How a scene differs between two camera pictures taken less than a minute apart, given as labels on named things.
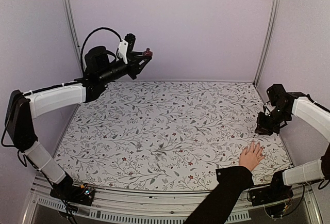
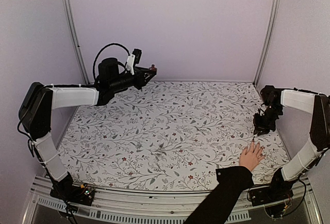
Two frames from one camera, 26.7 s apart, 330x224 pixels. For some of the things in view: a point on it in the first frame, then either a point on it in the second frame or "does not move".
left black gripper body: (133, 71) -> (138, 82)
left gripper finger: (143, 62) -> (148, 76)
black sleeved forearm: (218, 207) does not move
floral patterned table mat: (166, 135) does not move
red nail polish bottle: (147, 53) -> (152, 69)
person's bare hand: (250, 159) does not move
